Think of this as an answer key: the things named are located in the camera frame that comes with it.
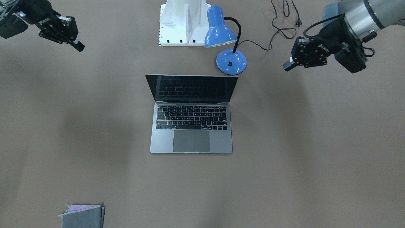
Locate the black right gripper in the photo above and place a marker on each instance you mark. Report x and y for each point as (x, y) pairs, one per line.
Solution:
(37, 12)

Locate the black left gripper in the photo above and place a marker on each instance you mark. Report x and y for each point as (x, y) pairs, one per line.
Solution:
(332, 35)

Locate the grey laptop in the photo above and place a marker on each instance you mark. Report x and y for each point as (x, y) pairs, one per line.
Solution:
(191, 113)

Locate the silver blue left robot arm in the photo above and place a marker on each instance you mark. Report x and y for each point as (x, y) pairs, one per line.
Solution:
(347, 24)

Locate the blue desk lamp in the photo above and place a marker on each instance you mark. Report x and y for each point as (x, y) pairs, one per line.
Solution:
(229, 61)

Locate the grey folded cloth stack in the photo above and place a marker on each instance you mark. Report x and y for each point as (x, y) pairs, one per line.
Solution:
(83, 216)

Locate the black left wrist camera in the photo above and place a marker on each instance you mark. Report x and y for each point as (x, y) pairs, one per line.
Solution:
(355, 59)

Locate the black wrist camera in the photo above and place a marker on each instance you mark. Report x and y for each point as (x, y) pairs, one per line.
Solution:
(355, 59)
(11, 25)

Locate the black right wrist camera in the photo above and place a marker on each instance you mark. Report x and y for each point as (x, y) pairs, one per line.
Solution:
(11, 25)

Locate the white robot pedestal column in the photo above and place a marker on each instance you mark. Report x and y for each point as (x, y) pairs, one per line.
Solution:
(183, 23)

